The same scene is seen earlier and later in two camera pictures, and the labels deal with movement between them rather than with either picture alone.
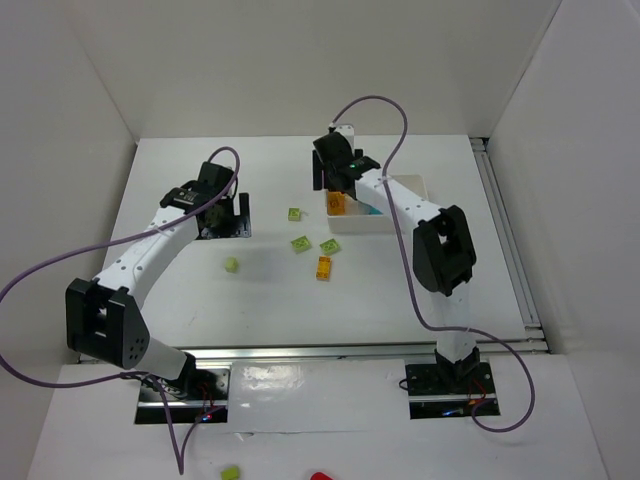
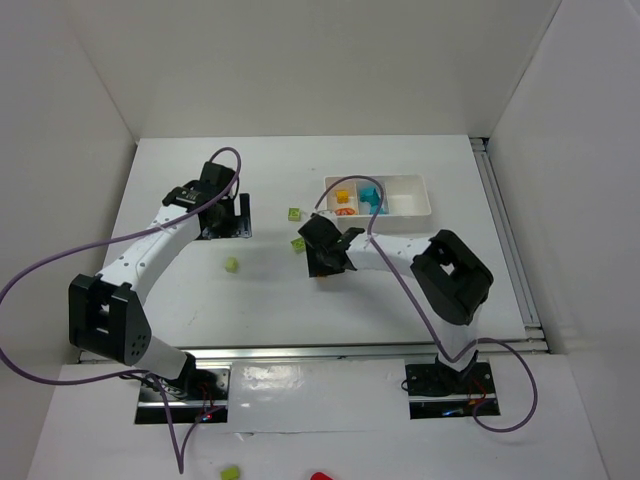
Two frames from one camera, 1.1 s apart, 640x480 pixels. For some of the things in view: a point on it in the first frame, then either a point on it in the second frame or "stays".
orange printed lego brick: (336, 203) → (344, 211)
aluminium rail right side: (532, 338) stays
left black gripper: (232, 228) stays
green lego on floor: (231, 472) stays
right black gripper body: (322, 170) → (320, 261)
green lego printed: (301, 244) stays
